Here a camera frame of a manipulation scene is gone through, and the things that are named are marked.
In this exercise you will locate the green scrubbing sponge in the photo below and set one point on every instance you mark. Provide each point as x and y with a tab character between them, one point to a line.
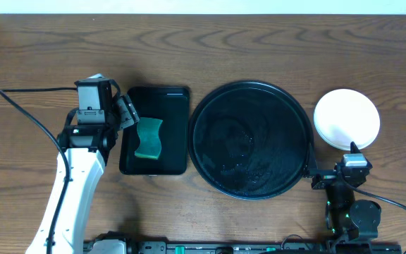
150	143

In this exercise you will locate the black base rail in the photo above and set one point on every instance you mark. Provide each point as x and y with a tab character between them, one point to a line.
116	242

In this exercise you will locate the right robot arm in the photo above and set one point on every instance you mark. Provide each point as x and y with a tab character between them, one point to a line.
350	219

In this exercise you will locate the black rectangular water tray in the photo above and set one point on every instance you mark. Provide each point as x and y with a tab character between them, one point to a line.
172	106

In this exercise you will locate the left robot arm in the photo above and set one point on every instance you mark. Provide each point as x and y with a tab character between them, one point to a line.
81	162

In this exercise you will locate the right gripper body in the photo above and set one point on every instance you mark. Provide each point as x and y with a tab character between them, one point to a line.
324	180

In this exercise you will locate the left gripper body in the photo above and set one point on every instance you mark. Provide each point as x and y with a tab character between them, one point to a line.
126	111

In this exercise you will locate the black round tray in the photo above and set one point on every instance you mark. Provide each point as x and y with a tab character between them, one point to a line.
248	139

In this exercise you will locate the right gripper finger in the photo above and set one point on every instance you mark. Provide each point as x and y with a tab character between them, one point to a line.
310	165
354	148

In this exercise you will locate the white plate top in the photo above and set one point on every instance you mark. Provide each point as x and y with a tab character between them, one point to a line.
345	116

